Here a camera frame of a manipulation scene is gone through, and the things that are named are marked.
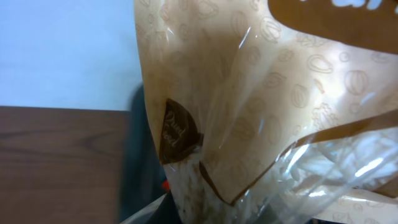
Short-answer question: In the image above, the grey plastic basket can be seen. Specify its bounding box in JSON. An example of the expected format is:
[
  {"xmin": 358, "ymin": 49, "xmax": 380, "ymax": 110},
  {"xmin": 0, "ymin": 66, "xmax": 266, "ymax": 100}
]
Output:
[{"xmin": 119, "ymin": 85, "xmax": 181, "ymax": 224}]

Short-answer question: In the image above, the beige snack bag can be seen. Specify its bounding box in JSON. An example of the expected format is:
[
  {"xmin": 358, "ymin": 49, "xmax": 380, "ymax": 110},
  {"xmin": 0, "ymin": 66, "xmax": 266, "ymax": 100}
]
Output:
[{"xmin": 134, "ymin": 0, "xmax": 397, "ymax": 223}]

